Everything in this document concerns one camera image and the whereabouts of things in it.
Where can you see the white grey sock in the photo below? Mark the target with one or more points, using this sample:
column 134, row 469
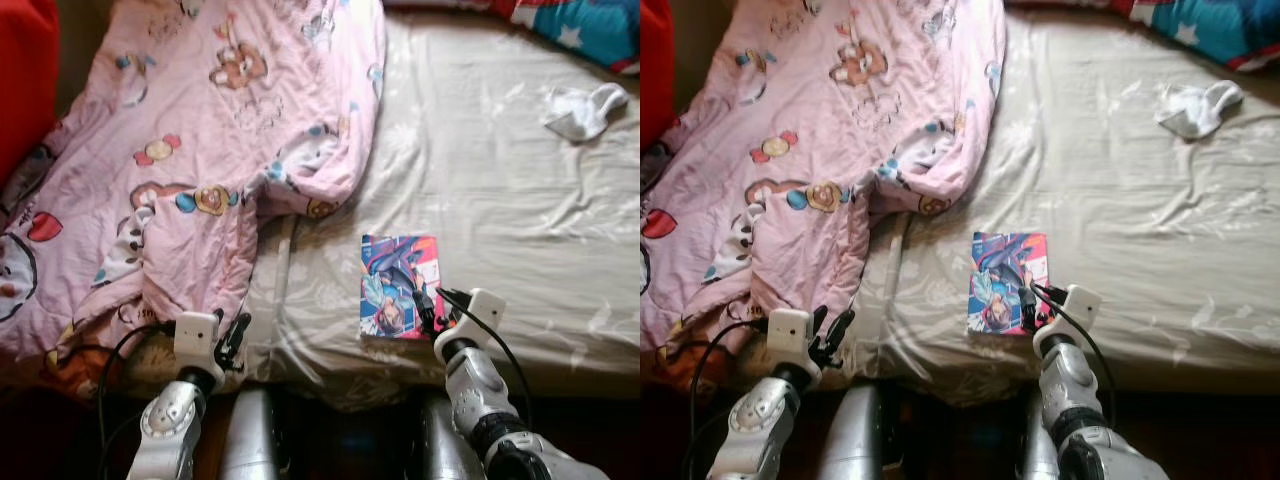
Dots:
column 1195, row 112
column 580, row 115

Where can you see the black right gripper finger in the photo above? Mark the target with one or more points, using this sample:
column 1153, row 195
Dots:
column 422, row 308
column 1029, row 306

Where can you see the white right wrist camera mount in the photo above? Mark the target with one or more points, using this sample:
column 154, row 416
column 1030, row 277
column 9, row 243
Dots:
column 485, row 308
column 1083, row 303

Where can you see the silver right robot leg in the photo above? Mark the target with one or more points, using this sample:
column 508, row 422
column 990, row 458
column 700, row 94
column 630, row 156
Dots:
column 435, row 450
column 1035, row 455

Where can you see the silver left robot leg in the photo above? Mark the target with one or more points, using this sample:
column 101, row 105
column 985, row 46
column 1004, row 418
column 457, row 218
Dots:
column 250, row 440
column 855, row 440

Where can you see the red folded cushion mattress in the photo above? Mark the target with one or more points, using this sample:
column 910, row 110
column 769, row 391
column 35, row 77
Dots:
column 655, row 70
column 25, row 80

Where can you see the silver robot leg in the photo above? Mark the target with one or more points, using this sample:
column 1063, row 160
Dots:
column 1035, row 455
column 855, row 440
column 250, row 440
column 435, row 450

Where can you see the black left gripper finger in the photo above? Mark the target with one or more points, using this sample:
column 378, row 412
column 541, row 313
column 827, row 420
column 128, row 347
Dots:
column 220, row 324
column 847, row 330
column 244, row 332
column 819, row 322

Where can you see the striped pink blue bolster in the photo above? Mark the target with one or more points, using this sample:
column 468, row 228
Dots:
column 1200, row 25
column 590, row 25

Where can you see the colourful manga book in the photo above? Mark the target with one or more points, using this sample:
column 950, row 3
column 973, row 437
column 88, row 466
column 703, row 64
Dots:
column 995, row 290
column 390, row 290

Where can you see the pink cartoon print blanket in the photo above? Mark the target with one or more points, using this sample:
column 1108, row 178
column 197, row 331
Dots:
column 180, row 120
column 800, row 120

